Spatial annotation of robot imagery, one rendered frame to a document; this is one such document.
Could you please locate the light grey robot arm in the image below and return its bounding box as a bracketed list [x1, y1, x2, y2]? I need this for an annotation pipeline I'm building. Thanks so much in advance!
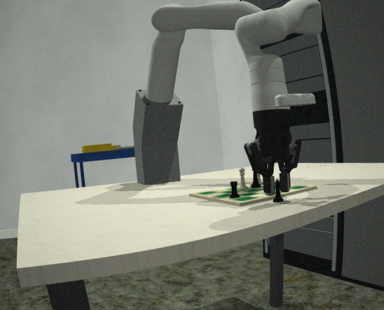
[146, 0, 322, 112]

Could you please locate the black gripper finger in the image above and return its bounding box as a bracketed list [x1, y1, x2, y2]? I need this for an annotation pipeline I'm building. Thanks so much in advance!
[276, 138, 301, 192]
[244, 138, 278, 196]

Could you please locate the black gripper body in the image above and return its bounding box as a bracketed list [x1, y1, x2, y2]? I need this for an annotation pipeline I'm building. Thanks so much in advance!
[253, 109, 292, 158]

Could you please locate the green and cream chessboard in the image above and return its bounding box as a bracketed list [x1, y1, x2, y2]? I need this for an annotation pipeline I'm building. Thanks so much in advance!
[189, 183, 317, 206]

